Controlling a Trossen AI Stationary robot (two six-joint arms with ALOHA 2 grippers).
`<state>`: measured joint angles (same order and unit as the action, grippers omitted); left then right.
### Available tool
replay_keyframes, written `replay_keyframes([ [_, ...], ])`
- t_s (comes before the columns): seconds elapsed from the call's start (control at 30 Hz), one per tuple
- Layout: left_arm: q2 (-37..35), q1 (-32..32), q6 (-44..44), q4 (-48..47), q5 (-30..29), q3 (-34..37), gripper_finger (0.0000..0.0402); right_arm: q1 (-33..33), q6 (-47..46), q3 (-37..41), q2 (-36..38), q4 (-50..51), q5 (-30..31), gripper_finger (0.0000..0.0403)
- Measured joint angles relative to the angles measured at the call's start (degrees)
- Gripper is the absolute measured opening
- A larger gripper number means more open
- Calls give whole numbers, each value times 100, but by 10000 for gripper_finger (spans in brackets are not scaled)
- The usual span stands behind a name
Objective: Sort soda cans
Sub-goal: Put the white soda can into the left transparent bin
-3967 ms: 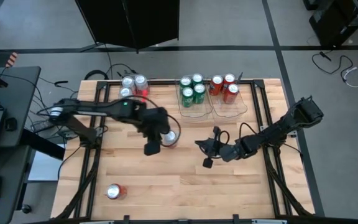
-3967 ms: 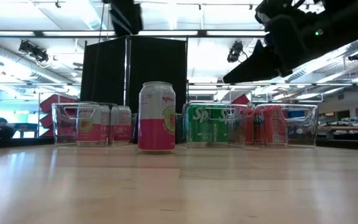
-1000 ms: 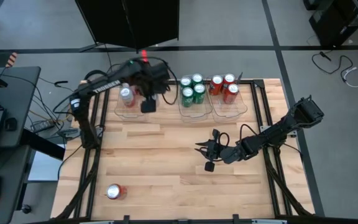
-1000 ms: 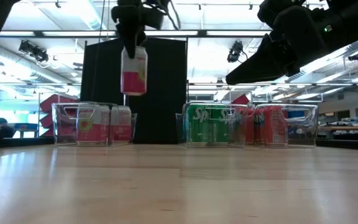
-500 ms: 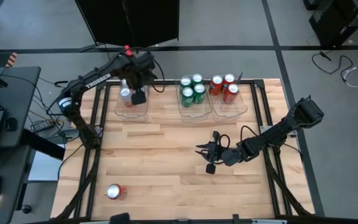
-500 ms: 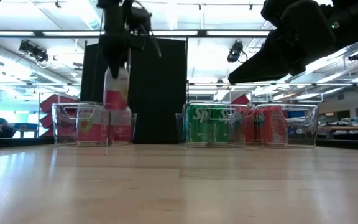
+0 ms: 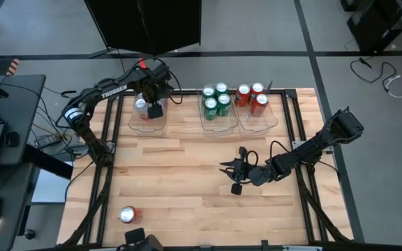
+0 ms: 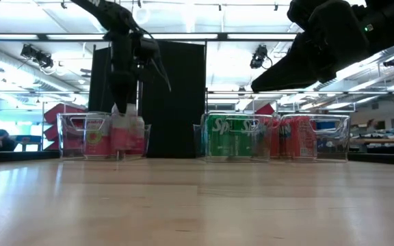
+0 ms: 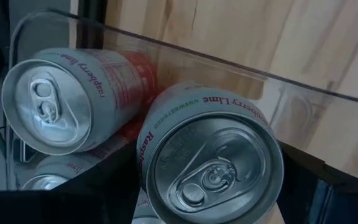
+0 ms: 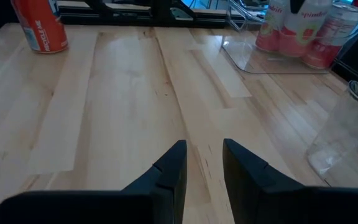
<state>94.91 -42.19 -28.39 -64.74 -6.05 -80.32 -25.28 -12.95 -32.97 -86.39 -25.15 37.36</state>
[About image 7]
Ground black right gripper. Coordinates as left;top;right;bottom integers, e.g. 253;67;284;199
219;158;275;185

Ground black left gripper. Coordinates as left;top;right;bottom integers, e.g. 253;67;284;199
136;64;174;105

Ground pink white Spindrift can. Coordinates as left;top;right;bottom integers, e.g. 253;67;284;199
134;97;150;121

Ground clear plastic bin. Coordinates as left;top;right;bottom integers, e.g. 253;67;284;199
128;91;170;137
234;83;279;137
196;85;239;137

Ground green Sprite soda can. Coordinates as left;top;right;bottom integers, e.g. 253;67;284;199
217;93;232;118
203;96;219;121
214;82;230;96
201;85;216;101

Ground red soda can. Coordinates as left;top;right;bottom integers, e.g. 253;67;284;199
234;83;251;108
118;205;143;225
249;82;265;102
251;93;270;118

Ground black fabric divider screen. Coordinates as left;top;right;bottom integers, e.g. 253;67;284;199
84;0;202;59

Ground grey power brick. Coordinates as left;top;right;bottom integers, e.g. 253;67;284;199
64;143;92;157

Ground white label strip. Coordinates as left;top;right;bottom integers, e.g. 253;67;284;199
283;245;324;251

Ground black power strip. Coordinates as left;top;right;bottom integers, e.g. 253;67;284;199
34;135;62;149

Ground black desk crossbar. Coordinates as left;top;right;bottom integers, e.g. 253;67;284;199
22;144;75;181

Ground dark grey desk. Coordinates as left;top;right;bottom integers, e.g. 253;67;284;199
0;74;47;251

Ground orange black striped marker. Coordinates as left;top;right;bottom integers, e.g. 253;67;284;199
6;58;21;77

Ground white flat panel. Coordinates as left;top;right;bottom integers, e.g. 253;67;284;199
31;169;66;204

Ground small black desk device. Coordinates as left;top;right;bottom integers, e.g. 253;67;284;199
4;131;20;147

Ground black equipment cases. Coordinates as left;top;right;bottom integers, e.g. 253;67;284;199
340;0;402;54

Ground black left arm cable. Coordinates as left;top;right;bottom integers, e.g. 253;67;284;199
151;57;184;105

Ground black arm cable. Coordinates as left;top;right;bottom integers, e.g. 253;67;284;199
238;140;295;169
151;57;184;105

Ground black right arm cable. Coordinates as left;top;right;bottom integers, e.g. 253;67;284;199
238;140;295;169

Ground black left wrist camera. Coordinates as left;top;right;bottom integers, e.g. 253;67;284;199
147;103;164;119

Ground black aluminium table frame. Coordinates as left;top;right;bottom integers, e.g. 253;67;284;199
56;89;355;251

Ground black floor cable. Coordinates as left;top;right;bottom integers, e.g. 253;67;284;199
349;56;398;92

